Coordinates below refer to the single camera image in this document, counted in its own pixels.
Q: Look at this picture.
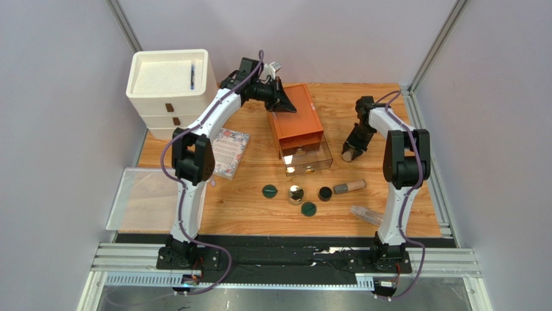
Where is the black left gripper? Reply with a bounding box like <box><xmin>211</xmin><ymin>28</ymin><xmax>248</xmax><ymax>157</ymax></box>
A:
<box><xmin>251</xmin><ymin>77</ymin><xmax>298</xmax><ymax>114</ymax></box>

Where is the orange drawer box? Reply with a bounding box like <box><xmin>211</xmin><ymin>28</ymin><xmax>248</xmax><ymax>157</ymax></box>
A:
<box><xmin>267</xmin><ymin>84</ymin><xmax>324</xmax><ymax>159</ymax></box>

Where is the beige foundation tube grey cap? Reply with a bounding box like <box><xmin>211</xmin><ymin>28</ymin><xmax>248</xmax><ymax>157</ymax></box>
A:
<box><xmin>333</xmin><ymin>179</ymin><xmax>367</xmax><ymax>194</ymax></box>

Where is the clear orange drawer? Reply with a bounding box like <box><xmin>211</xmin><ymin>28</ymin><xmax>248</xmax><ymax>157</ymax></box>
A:
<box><xmin>279</xmin><ymin>135</ymin><xmax>333</xmax><ymax>176</ymax></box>

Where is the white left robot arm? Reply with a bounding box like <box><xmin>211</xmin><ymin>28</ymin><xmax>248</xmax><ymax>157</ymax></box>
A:
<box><xmin>156</xmin><ymin>58</ymin><xmax>297</xmax><ymax>270</ymax></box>

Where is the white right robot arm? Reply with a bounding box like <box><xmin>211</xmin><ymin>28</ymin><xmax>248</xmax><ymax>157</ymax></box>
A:
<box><xmin>341</xmin><ymin>96</ymin><xmax>431</xmax><ymax>271</ymax></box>

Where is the clear plastic bottle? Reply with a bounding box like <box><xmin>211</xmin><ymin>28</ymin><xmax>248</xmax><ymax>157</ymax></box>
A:
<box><xmin>350</xmin><ymin>205</ymin><xmax>384</xmax><ymax>227</ymax></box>

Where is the floral patterned booklet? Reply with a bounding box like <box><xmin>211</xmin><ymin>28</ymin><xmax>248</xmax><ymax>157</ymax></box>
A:
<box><xmin>213</xmin><ymin>128</ymin><xmax>250</xmax><ymax>180</ymax></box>

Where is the gold mirrored jar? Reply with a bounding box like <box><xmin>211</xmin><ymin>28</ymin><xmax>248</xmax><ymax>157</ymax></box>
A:
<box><xmin>288</xmin><ymin>185</ymin><xmax>305</xmax><ymax>205</ymax></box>

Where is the dark green round lid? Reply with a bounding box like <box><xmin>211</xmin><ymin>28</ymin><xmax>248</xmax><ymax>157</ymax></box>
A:
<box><xmin>262</xmin><ymin>185</ymin><xmax>278</xmax><ymax>199</ymax></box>

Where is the blue pen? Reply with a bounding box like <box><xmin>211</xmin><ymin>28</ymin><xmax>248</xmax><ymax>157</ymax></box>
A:
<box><xmin>190</xmin><ymin>63</ymin><xmax>196</xmax><ymax>90</ymax></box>

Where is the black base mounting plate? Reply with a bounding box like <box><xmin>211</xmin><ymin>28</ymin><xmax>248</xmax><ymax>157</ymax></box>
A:
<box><xmin>155</xmin><ymin>246</ymin><xmax>413</xmax><ymax>278</ymax></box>

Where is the white three-drawer cabinet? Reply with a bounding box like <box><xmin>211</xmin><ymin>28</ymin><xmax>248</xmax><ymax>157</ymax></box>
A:
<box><xmin>126</xmin><ymin>49</ymin><xmax>218</xmax><ymax>140</ymax></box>

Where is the clear plastic sheet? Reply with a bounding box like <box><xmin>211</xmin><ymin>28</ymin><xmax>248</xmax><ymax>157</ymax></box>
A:
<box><xmin>106</xmin><ymin>168</ymin><xmax>180</xmax><ymax>233</ymax></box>

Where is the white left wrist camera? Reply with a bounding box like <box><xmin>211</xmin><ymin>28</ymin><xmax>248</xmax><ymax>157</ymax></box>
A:
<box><xmin>261</xmin><ymin>62</ymin><xmax>282</xmax><ymax>79</ymax></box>

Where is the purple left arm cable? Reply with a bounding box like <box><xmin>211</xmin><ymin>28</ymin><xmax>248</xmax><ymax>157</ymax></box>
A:
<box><xmin>159</xmin><ymin>50</ymin><xmax>265</xmax><ymax>297</ymax></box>

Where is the aluminium frame rail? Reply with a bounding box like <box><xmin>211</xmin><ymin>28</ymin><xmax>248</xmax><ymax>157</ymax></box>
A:
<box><xmin>91</xmin><ymin>243</ymin><xmax>481</xmax><ymax>290</ymax></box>

